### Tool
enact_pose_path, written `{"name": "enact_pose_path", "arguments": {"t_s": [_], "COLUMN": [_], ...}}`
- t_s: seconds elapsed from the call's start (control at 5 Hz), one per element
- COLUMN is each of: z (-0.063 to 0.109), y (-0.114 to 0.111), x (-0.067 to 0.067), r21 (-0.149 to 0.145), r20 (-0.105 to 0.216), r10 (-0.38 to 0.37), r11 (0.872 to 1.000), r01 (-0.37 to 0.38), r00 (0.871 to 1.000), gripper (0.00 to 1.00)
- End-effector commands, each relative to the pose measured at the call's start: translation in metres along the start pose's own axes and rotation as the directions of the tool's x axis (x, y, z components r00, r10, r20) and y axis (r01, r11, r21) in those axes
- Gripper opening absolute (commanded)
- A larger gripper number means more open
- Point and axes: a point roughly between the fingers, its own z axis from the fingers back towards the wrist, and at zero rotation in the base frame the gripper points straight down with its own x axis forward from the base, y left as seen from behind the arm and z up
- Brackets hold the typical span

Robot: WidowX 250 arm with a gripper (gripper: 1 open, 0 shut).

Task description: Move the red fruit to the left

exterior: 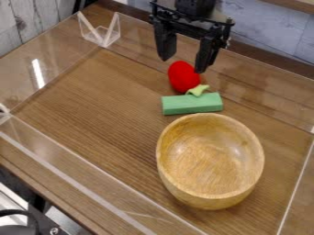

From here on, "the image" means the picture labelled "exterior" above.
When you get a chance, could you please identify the green rectangular block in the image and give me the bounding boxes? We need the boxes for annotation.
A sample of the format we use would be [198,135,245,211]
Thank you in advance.
[161,93,224,116]

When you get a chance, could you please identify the red plush fruit green leaf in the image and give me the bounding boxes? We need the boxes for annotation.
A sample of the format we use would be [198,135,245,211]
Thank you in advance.
[169,61,210,97]

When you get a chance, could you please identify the wooden bowl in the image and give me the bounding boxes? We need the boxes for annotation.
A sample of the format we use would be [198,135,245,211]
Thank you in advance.
[157,113,265,210]

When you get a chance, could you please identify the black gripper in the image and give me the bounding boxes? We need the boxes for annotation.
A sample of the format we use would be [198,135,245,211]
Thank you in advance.
[150,0,236,73]

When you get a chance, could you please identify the black cable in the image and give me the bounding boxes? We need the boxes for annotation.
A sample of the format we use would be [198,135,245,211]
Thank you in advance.
[0,208,42,235]

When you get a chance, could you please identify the clear acrylic tray walls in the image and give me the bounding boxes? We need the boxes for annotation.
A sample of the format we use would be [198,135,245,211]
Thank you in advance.
[0,6,314,235]

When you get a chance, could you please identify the black metal bracket with screw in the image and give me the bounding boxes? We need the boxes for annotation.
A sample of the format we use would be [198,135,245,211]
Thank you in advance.
[29,206,70,235]

